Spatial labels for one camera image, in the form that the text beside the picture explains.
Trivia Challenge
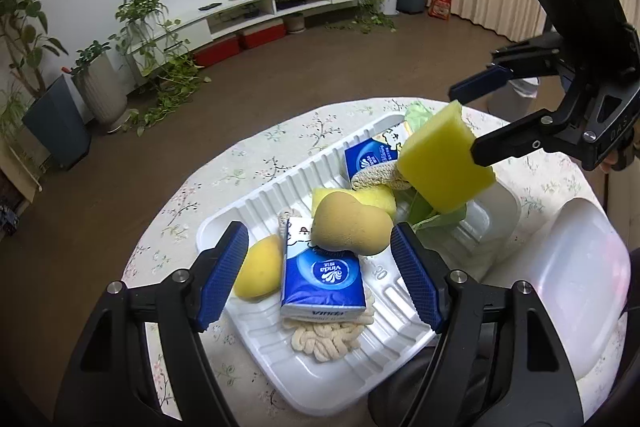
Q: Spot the flat yellow sponge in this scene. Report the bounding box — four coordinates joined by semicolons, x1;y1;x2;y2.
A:
311;185;397;220

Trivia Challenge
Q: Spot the cream knitted scrubber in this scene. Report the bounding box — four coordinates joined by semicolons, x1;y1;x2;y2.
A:
350;157;412;192
282;289;377;363

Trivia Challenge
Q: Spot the beige gourd-shaped sponge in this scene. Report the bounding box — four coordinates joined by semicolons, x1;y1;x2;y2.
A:
312;193;394;257

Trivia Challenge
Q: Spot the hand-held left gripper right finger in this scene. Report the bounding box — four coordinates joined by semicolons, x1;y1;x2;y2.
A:
390;222;586;427

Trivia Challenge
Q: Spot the blue tissue packet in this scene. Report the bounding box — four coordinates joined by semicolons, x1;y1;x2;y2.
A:
279;214;369;324
342;127;416;182

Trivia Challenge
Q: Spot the red storage box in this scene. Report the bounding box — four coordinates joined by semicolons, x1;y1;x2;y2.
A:
239;19;288;50
192;34;242;68

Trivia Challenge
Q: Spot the trash bin with white liner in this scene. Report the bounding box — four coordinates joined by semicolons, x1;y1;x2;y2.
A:
492;77;541;115

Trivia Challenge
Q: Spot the small plant in ribbed pot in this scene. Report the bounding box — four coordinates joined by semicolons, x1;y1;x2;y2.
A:
70;39;129;128

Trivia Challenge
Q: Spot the tall plant in blue pot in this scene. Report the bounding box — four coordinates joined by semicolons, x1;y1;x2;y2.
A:
0;0;92;170

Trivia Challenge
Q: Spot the translucent plastic box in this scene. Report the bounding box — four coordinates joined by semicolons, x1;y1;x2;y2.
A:
482;197;632;380

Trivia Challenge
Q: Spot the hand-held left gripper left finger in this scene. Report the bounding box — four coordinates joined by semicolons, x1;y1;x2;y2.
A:
50;221;250;427

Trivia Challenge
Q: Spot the yellow rectangular sponge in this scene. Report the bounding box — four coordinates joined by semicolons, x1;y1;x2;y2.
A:
397;101;497;214

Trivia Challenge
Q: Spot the green cloth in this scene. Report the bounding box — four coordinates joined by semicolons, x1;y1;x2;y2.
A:
395;103;468;233

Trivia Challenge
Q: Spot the white plastic tray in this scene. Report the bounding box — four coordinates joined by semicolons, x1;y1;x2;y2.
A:
196;113;523;418

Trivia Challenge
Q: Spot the yellow egg-shaped sponge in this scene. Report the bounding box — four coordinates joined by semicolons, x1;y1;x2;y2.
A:
233;234;285;299

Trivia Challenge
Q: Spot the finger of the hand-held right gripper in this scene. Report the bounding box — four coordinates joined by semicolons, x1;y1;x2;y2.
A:
448;34;567;104
470;104;601;168

